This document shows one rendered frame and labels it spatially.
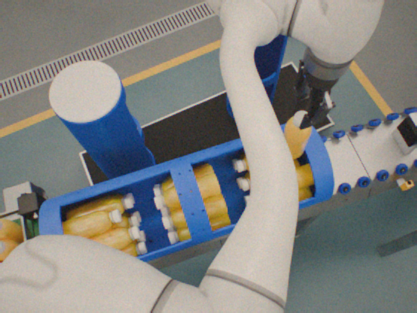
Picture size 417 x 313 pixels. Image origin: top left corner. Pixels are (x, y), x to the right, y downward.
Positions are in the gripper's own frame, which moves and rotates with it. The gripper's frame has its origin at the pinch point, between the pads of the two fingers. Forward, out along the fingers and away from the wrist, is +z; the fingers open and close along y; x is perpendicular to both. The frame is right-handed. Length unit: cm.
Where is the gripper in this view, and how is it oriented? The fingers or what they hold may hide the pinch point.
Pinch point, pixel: (304, 112)
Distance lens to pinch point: 98.9
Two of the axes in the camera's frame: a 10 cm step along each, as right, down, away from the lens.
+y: -3.2, -8.8, 3.6
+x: -9.5, 3.0, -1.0
